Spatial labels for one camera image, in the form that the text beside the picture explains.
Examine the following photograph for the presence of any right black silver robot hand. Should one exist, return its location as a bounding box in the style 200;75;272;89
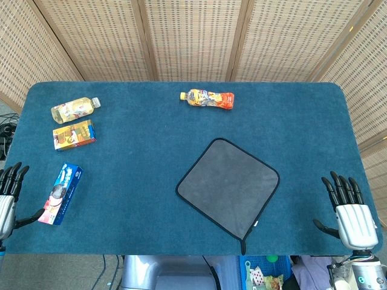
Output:
313;171;380;251

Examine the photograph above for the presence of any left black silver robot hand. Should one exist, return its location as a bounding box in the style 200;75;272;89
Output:
0;162;45;241

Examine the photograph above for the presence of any grey and green cloth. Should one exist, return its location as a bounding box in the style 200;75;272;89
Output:
175;137;281;256

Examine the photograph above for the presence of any blue cookie box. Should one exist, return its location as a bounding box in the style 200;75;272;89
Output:
37;163;84;226

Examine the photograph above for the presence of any purple cloth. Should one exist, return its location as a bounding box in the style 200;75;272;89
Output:
291;256;333;290

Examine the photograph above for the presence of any yellow snack box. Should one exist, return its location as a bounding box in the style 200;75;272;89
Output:
53;119;98;151

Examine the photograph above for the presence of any blue plastic basket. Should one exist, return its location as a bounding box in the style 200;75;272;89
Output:
238;255;293;290

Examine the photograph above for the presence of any playing cards packet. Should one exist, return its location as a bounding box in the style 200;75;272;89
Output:
247;267;264;286

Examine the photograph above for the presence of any tea bottle with white cap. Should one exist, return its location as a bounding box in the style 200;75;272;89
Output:
50;97;102;124

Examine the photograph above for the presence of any grey robot torso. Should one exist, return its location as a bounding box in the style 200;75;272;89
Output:
120;255;242;290

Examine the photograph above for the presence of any orange juice bottle yellow cap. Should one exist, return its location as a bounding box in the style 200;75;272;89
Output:
180;88;235;112

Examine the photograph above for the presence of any wooden bamboo folding screen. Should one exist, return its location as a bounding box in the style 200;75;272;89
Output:
0;0;387;230

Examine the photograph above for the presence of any black cable bundle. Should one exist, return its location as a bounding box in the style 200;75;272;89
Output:
0;113;19;161

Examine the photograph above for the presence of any black floor cable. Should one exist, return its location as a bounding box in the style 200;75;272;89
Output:
93;255;107;290

